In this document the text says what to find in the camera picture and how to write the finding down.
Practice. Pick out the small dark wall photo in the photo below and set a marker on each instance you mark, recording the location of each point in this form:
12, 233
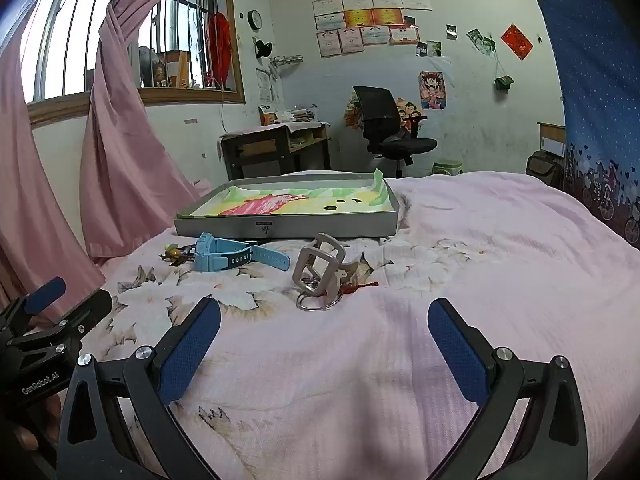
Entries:
410, 21

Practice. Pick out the pink floral blanket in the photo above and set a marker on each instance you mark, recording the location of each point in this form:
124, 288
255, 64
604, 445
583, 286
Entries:
350, 360

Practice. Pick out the red hanging ornament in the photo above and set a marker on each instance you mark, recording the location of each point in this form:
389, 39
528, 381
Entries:
220, 45

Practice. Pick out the yellow floral wall decoration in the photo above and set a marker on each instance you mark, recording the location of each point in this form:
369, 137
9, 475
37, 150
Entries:
351, 112

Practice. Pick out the green hanging pouch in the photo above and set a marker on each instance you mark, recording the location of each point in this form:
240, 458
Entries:
504, 83

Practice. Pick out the black office chair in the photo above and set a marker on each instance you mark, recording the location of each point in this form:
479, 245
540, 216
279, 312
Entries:
380, 110

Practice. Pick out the barred window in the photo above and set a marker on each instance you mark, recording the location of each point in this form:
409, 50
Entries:
65, 35

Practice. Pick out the dark wooden desk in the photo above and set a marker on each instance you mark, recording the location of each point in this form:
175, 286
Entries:
260, 147

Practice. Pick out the blue smartwatch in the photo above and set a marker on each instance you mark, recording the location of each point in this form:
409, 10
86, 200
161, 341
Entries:
212, 255

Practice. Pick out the round wall clock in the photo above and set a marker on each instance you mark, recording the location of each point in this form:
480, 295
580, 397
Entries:
255, 19

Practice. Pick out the grey shallow tray box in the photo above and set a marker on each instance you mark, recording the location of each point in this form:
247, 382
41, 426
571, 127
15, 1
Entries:
310, 227

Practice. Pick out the anime wall poster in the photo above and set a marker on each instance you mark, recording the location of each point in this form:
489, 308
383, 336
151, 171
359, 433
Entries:
432, 90

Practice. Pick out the group of wall certificates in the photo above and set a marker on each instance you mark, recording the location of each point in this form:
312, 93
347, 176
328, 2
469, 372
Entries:
370, 22

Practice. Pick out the person's left hand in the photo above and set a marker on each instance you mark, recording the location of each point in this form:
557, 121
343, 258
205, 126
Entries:
29, 435

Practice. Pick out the colourful paper tray liner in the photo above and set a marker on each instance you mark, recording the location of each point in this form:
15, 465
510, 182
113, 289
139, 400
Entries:
270, 205

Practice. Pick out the red paper envelope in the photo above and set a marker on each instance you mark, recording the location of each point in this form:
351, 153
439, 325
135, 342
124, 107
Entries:
516, 41

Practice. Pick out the cardboard box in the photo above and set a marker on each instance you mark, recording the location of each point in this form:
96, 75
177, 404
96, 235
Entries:
552, 140

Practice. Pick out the cartoon figures wall poster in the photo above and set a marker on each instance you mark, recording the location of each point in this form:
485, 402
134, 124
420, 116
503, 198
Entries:
412, 110

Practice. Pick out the black wall fan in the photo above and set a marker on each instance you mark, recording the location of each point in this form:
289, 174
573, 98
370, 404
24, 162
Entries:
262, 48

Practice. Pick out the green plastic stool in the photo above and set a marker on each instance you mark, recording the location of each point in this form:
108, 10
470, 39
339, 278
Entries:
446, 166

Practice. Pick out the pink curtain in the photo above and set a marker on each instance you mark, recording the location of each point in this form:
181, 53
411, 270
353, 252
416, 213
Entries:
120, 160
25, 185

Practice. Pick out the stack of books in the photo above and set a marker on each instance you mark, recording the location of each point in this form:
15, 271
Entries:
301, 115

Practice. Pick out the blue dotted curtain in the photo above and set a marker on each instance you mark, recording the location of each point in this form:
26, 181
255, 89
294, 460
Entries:
595, 110

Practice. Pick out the orange box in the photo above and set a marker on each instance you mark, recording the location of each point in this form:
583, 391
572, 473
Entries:
268, 116

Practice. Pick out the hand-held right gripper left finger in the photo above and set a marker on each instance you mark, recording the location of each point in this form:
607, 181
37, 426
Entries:
190, 352

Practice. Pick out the dark bag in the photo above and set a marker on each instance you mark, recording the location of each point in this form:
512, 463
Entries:
542, 170

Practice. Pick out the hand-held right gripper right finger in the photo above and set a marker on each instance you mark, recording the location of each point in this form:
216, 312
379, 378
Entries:
457, 355

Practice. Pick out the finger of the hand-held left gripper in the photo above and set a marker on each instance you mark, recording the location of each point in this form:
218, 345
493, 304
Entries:
45, 292
90, 312

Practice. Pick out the red tassel thread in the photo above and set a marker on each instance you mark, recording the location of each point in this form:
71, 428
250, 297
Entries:
362, 286

